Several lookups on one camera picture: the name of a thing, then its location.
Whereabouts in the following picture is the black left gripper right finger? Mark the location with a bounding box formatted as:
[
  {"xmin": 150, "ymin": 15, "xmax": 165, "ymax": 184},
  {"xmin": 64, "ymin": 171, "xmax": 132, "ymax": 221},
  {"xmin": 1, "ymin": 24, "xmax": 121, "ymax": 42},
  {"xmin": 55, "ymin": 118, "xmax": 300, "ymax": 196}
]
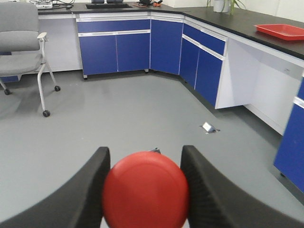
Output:
[{"xmin": 180, "ymin": 145, "xmax": 304, "ymax": 228}]

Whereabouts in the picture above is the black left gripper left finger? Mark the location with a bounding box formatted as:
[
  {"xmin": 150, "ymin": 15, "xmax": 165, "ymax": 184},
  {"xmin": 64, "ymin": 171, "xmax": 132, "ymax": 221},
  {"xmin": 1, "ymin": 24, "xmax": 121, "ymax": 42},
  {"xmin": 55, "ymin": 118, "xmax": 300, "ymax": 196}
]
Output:
[{"xmin": 0, "ymin": 147, "xmax": 110, "ymax": 228}]

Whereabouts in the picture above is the red mushroom push button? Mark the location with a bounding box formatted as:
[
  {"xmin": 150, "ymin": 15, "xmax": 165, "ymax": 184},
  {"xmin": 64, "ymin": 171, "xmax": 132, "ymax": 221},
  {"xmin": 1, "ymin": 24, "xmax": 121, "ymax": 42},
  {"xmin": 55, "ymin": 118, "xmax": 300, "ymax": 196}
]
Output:
[{"xmin": 102, "ymin": 151, "xmax": 190, "ymax": 228}]

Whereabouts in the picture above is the metal floor socket box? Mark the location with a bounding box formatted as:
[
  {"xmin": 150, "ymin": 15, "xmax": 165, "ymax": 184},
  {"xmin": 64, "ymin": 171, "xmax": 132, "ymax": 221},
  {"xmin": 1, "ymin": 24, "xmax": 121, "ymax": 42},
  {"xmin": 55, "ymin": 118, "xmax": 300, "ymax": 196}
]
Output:
[{"xmin": 199, "ymin": 122, "xmax": 220, "ymax": 134}]

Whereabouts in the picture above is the blue lab cabinet row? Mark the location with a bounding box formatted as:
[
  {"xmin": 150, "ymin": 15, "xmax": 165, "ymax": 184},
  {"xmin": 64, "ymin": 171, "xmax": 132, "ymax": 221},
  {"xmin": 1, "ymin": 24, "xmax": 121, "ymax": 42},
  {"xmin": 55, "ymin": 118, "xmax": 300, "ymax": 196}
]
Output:
[{"xmin": 0, "ymin": 11, "xmax": 304, "ymax": 194}]

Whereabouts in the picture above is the grey office chair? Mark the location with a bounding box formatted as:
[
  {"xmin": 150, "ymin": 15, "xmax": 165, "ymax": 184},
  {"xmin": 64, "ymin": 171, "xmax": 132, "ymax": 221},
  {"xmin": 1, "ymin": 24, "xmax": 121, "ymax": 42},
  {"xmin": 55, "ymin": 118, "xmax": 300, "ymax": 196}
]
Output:
[{"xmin": 0, "ymin": 1, "xmax": 61, "ymax": 117}]

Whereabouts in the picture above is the red plastic tray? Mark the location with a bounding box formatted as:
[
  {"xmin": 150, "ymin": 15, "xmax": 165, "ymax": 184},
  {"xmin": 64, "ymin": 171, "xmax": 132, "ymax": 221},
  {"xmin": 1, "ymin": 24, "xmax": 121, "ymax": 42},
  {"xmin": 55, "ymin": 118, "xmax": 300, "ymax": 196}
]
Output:
[{"xmin": 255, "ymin": 24, "xmax": 304, "ymax": 41}]

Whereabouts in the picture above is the white potted plant pot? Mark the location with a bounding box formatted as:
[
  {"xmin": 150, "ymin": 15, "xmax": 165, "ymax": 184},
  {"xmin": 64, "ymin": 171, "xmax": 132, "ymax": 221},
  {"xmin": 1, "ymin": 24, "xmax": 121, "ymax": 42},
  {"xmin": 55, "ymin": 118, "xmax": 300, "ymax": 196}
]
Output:
[{"xmin": 213, "ymin": 0, "xmax": 230, "ymax": 13}]

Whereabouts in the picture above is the black keyboard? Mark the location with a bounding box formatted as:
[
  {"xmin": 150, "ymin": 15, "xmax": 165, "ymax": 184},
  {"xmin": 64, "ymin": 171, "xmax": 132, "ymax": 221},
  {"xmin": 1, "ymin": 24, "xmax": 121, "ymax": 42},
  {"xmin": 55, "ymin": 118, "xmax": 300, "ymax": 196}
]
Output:
[{"xmin": 86, "ymin": 3, "xmax": 131, "ymax": 9}]

